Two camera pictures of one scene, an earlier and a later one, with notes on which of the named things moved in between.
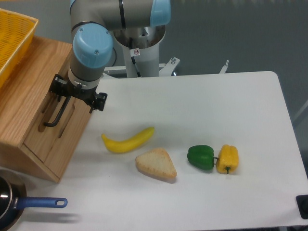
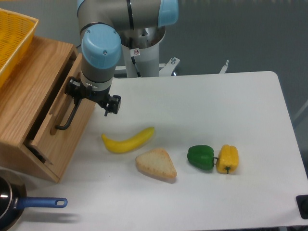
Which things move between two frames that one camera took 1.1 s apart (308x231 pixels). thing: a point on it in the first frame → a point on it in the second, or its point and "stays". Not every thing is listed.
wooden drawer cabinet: x=38 y=133 stays
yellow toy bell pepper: x=228 y=159 stays
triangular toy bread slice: x=157 y=161 stays
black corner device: x=301 y=201 stays
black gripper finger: x=58 y=86 → x=73 y=88
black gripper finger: x=99 y=102 → x=114 y=104
